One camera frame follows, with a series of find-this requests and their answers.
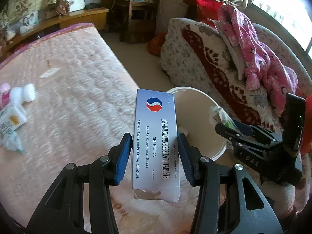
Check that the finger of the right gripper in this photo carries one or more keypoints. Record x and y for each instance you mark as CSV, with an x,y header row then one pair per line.
x,y
237,137
259,133

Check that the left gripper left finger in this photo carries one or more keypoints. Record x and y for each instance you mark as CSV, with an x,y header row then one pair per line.
x,y
61,208

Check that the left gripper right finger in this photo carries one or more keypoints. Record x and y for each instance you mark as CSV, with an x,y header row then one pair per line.
x,y
229,201

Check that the plastic wrapper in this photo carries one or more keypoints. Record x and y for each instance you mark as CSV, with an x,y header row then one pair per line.
x,y
218,116

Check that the silver tablet box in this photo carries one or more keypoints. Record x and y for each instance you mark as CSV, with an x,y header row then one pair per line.
x,y
155,161

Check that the white milk carton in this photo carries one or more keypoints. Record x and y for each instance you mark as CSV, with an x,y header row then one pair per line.
x,y
13,116

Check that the white tissue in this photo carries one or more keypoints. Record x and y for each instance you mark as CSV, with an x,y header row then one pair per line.
x,y
11,142

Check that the cream trash bucket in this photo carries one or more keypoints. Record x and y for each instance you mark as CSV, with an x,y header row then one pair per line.
x,y
192,114

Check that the white gloved right hand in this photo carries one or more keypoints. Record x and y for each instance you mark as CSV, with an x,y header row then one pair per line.
x,y
286,200

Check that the pink floral garment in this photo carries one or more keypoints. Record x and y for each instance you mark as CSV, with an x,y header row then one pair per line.
x,y
263,67

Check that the pink quilted table cover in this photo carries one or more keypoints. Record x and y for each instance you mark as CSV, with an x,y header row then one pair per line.
x,y
86,86

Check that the white pill bottle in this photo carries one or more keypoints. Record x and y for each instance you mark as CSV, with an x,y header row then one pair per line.
x,y
19,95

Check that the red cushion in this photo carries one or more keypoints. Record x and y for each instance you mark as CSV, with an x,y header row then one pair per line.
x,y
207,10

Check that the pink plastic bottle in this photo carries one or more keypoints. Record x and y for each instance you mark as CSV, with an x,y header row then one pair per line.
x,y
4,90

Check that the wooden chair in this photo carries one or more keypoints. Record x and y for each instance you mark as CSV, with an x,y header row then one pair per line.
x,y
136,19

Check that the wooden low cabinet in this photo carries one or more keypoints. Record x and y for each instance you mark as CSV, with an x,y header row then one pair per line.
x,y
95,16

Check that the framed photo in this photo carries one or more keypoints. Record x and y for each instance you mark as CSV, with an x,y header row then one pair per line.
x,y
28,22

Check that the floral yellow cloth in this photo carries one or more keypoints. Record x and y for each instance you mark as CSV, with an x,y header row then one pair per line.
x,y
16,9

